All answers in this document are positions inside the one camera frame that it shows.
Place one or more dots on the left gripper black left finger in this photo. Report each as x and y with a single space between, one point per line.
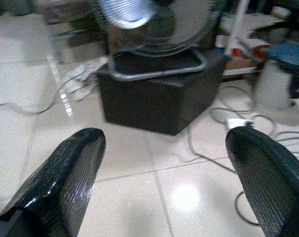
53 187

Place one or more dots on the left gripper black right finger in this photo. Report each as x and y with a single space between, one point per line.
270 177

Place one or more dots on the black floor fan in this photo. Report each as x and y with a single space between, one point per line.
164 27

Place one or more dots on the white power adapter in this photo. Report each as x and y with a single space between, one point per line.
238 122

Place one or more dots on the white plastic container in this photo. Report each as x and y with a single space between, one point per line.
272 86

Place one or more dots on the white power strip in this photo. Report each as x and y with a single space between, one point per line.
85 70

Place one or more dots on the black box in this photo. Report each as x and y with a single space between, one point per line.
152 103

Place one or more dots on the white pole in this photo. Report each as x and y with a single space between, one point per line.
235 27

